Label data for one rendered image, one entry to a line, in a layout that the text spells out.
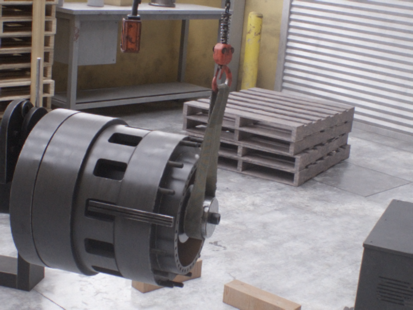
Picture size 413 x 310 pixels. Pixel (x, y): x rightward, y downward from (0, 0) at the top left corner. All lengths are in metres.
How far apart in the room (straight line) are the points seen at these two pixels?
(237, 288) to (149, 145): 1.56
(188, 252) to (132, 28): 0.82
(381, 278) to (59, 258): 1.06
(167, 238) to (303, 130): 3.62
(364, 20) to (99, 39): 2.80
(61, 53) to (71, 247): 4.88
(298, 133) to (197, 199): 3.42
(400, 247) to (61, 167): 1.13
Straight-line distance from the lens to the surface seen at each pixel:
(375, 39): 8.22
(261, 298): 3.84
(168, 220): 2.36
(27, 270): 3.93
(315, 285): 4.31
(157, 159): 2.45
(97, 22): 7.26
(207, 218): 2.54
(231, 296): 3.93
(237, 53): 9.34
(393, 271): 2.60
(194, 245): 2.76
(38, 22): 5.99
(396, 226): 2.79
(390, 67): 8.14
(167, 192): 2.38
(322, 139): 6.43
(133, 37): 2.44
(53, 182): 2.50
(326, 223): 5.30
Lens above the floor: 1.72
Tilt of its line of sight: 15 degrees down
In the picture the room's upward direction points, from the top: 5 degrees clockwise
